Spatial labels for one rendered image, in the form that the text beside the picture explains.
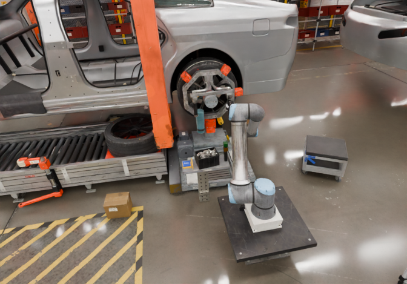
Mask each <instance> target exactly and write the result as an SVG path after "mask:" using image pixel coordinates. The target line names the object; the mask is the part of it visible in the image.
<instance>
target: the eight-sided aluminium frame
mask: <svg viewBox="0 0 407 284"><path fill-rule="evenodd" d="M215 74H218V75H219V76H220V77H221V78H222V79H226V80H227V81H228V82H229V83H230V85H231V86H232V88H233V93H232V99H231V101H234V87H235V86H234V82H233V81H232V80H231V79H230V78H229V77H228V76H225V75H224V74H222V73H221V71H220V70H219V69H210V70H199V71H196V72H195V73H194V74H193V75H192V79H191V80H190V81H189V83H185V85H184V86H183V87H182V91H183V96H184V107H185V109H186V110H187V111H189V112H190V113H191V114H193V115H194V109H193V108H192V107H191V106H189V105H188V98H187V90H188V88H189V87H190V86H191V85H192V84H193V82H194V81H195V80H196V79H197V78H198V77H199V76H205V75H207V76H209V75H215ZM226 104H228V103H226ZM226 104H225V105H224V106H223V107H222V108H221V109H220V110H219V111H218V112H215V113H205V114H204V119H213V118H219V117H221V116H222V115H223V114H224V113H225V112H226V111H227V110H226Z"/></svg>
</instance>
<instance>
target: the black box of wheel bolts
mask: <svg viewBox="0 0 407 284"><path fill-rule="evenodd" d="M194 153H195V160H196V163H197V166H198V168H199V169H200V170H201V169H204V168H209V167H214V166H217V165H220V164H219V156H220V155H219V153H218V152H217V150H216V148H215V147H212V148H207V149H203V150H198V151H195V152H194Z"/></svg>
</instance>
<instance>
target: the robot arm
mask: <svg viewBox="0 0 407 284"><path fill-rule="evenodd" d="M228 103H229V106H228V104H226V110H227V111H228V117H229V120H230V121H231V138H232V161H233V178H232V179H231V180H230V183H229V184H228V193H229V198H230V202H231V203H236V204H237V203H252V206H251V212H252V214H253V216H255V217H256V218H258V219H261V220H269V219H272V218H273V217H274V216H275V215H276V207H275V205H274V195H275V186H274V184H273V183H272V181H270V180H269V179H265V178H264V179H263V178H260V179H257V180H256V181H255V182H254V183H251V181H250V180H249V178H248V164H247V137H257V135H258V126H259V124H260V121H262V120H263V118H264V117H265V111H264V109H263V108H262V107H261V106H260V105H257V104H234V101H229V102H228ZM247 119H249V120H250V121H249V124H248V127H247Z"/></svg>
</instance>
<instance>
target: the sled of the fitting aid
mask: <svg viewBox="0 0 407 284"><path fill-rule="evenodd" d="M224 133H225V136H226V139H227V142H228V151H231V150H232V144H231V142H230V139H229V137H228V135H227V132H226V130H224ZM189 135H190V139H191V140H192V141H193V137H192V134H189ZM212 147H215V148H216V150H217V152H222V151H223V144H220V145H210V146H204V147H194V151H198V150H203V149H207V148H212Z"/></svg>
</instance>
